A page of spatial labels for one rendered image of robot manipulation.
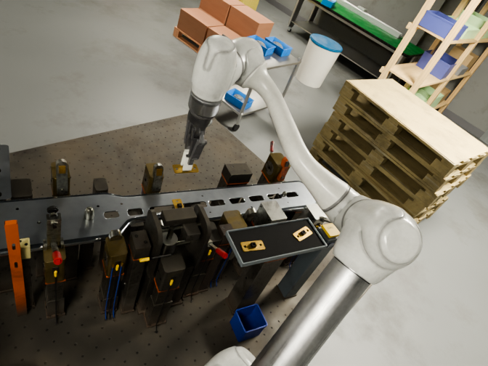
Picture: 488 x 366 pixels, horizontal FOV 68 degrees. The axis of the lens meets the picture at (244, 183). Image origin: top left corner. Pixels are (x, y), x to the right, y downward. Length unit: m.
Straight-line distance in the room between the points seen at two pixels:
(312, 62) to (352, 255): 4.86
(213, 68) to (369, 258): 0.58
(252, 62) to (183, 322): 1.02
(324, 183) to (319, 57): 4.61
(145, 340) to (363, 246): 0.95
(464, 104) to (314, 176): 6.53
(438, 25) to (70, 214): 4.33
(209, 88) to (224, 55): 0.09
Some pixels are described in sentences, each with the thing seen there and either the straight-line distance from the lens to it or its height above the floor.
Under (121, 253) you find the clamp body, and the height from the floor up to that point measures 1.07.
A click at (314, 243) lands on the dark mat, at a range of 1.39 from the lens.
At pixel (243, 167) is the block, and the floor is 1.03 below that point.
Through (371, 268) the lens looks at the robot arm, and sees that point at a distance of 0.85.
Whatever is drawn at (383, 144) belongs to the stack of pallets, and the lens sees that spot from 3.55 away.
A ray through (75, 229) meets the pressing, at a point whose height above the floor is 1.00.
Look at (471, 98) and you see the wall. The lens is 7.39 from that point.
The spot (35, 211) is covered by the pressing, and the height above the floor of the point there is 1.00.
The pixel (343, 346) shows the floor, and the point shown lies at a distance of 2.73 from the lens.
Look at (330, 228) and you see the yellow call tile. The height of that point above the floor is 1.16.
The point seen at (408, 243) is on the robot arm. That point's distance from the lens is 0.82.
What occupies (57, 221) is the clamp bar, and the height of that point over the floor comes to 1.20.
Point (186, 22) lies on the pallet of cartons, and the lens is 5.47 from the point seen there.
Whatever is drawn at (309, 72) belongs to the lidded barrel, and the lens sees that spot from 5.63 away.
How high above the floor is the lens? 2.08
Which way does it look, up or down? 39 degrees down
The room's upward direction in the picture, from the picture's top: 24 degrees clockwise
